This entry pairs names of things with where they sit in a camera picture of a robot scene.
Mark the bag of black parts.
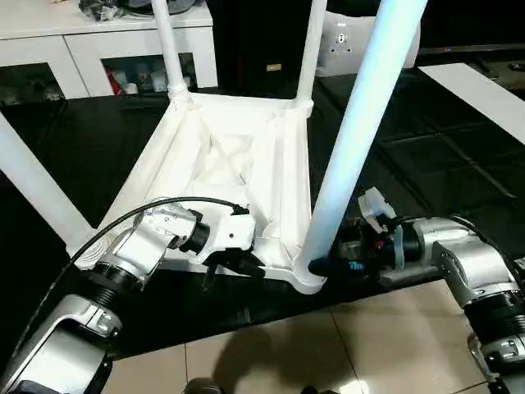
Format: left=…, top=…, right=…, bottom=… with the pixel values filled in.
left=77, top=0, right=124, bottom=22

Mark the white sideboard with glass doors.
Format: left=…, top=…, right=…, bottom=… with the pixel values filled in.
left=0, top=0, right=218, bottom=99

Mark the black work mat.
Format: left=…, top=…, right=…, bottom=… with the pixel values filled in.
left=0, top=67, right=525, bottom=360

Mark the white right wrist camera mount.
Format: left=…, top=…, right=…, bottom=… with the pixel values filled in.
left=357, top=186, right=407, bottom=270

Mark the white flat panel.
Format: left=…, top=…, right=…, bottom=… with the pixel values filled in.
left=420, top=61, right=525, bottom=145

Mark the black cabinet with gold label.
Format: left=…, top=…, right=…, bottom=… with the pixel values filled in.
left=211, top=0, right=329, bottom=89

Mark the white plastic table leg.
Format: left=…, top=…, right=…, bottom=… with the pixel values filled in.
left=0, top=110, right=98, bottom=251
left=150, top=0, right=194, bottom=106
left=293, top=0, right=329, bottom=110
left=293, top=0, right=423, bottom=284

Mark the white plastic table top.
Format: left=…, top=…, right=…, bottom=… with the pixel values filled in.
left=71, top=90, right=329, bottom=296

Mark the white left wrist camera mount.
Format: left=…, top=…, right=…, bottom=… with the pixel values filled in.
left=192, top=211, right=258, bottom=268

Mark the grey cushion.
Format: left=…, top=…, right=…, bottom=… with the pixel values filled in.
left=317, top=10, right=422, bottom=79

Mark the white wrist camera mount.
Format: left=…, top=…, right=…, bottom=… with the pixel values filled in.
left=357, top=186, right=407, bottom=270
left=192, top=211, right=258, bottom=268

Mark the black bar with red light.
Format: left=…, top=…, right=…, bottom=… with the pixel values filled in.
left=418, top=44, right=525, bottom=57

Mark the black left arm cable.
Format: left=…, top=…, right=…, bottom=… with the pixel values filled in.
left=0, top=195, right=250, bottom=370

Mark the round grey appliance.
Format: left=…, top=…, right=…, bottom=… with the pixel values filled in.
left=143, top=0, right=202, bottom=16

